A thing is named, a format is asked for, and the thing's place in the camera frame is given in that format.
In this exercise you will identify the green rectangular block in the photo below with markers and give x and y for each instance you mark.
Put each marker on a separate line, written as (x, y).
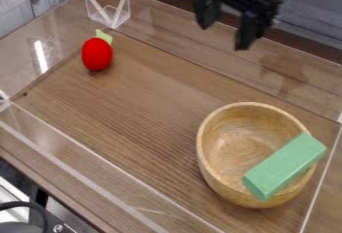
(283, 166)

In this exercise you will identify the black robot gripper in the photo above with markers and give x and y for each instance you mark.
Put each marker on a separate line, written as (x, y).
(258, 13)

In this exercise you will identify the red ball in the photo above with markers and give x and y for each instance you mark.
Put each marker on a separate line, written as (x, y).
(96, 54)

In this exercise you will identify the clear acrylic corner bracket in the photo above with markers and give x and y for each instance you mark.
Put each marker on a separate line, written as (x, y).
(108, 15)

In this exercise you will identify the clear acrylic tray wall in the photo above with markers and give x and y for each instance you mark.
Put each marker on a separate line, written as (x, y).
(110, 198)

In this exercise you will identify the light wooden bowl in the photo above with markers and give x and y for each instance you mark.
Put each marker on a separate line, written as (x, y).
(239, 135)

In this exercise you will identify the black device with cable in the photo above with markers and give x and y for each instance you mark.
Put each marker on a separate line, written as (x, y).
(27, 217)

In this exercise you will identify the small green wedge block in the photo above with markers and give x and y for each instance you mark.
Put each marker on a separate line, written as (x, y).
(104, 36)

